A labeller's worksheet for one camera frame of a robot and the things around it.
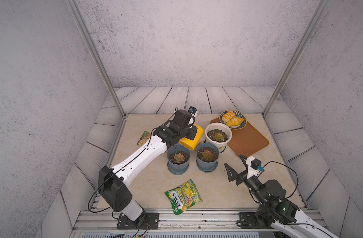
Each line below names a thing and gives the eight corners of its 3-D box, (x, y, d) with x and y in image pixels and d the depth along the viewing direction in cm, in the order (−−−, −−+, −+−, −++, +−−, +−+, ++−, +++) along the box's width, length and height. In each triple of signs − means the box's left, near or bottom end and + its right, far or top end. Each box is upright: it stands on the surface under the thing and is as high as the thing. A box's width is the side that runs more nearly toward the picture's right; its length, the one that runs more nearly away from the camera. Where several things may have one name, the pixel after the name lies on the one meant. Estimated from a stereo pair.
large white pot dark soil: (205, 154, 99) (207, 142, 89) (203, 135, 110) (205, 122, 99) (229, 154, 99) (234, 142, 89) (225, 135, 110) (229, 122, 99)
